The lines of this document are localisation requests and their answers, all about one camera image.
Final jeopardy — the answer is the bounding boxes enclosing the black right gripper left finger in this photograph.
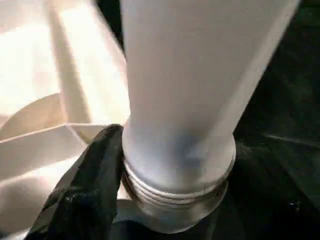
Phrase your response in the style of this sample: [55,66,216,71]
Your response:
[24,124,126,240]

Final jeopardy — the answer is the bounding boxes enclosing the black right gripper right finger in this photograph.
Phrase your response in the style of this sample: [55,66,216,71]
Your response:
[210,145,320,240]

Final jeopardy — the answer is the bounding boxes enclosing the white plastic table top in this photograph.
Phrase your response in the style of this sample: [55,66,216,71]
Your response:
[0,0,151,240]

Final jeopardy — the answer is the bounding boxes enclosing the white plastic table leg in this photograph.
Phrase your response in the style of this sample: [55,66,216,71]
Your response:
[119,0,302,235]

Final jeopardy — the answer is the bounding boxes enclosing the black table mat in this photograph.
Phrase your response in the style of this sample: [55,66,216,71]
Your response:
[95,0,320,240]

